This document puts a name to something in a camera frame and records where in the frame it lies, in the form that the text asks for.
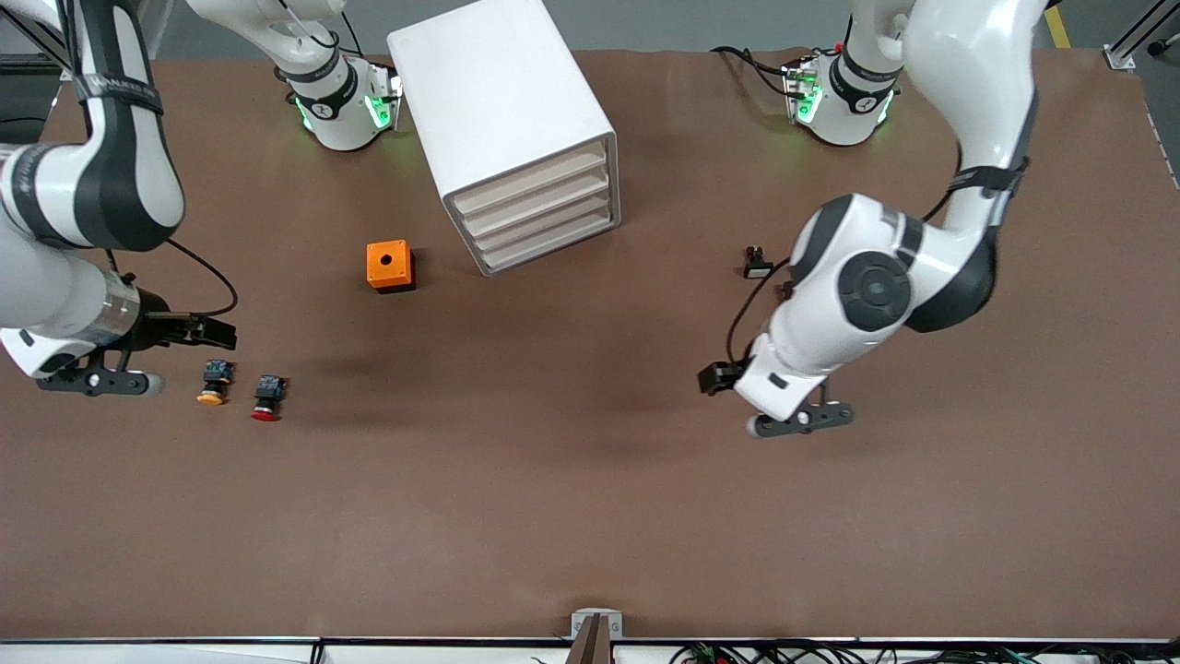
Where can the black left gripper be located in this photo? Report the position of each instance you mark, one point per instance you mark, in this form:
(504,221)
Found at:
(717,377)

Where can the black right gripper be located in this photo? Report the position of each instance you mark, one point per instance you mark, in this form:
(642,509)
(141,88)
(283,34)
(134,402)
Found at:
(157,326)

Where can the red push button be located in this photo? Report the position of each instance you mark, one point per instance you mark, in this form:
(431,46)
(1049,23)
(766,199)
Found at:
(265,413)

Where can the white plastic drawer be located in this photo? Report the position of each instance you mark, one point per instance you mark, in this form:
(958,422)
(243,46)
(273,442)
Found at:
(530,237)
(530,176)
(530,196)
(530,217)

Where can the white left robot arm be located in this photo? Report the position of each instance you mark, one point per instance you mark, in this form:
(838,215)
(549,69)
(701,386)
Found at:
(968,92)

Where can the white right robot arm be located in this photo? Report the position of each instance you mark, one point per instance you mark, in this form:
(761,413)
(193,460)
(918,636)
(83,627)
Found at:
(46,295)

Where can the yellow push button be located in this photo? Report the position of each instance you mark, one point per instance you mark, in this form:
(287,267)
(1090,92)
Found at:
(212,397)

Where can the black white push button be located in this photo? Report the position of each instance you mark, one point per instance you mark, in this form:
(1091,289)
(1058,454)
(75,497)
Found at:
(758,270)

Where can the white drawer cabinet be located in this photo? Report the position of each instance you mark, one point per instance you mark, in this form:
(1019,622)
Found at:
(498,83)

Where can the orange box with hole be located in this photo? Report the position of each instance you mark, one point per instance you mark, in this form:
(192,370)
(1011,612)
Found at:
(376,275)

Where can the grey metal bracket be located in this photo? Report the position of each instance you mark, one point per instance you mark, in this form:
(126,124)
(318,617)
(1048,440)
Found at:
(579,627)

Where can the brown wedge post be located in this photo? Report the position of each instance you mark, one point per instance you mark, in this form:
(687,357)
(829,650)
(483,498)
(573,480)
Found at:
(592,646)

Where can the white table edge rail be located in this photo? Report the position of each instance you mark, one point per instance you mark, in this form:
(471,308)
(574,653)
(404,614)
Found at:
(184,655)

